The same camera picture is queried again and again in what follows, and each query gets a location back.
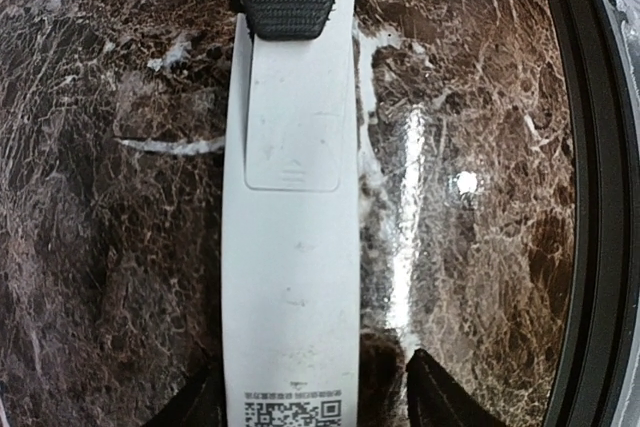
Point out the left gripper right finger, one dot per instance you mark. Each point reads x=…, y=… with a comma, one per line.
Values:
x=434, y=398

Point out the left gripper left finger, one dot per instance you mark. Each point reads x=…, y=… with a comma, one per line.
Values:
x=199, y=403

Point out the white battery cover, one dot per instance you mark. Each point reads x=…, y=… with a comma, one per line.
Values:
x=301, y=126

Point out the white remote control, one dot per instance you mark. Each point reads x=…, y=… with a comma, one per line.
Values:
x=290, y=287

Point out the black front rail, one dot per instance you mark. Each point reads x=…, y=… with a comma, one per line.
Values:
x=602, y=311

